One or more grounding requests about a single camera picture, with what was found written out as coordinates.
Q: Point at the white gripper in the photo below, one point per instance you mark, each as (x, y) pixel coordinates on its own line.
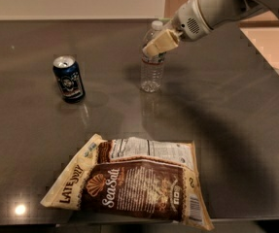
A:
(187, 22)

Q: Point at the clear plastic water bottle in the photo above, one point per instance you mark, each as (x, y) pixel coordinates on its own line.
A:
(152, 68)

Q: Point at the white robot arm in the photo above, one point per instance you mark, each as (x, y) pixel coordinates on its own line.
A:
(218, 12)

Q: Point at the brown sea salt chip bag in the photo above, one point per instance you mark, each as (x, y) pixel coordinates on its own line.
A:
(133, 177)

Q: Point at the blue soda can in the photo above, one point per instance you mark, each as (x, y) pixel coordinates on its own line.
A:
(67, 73)

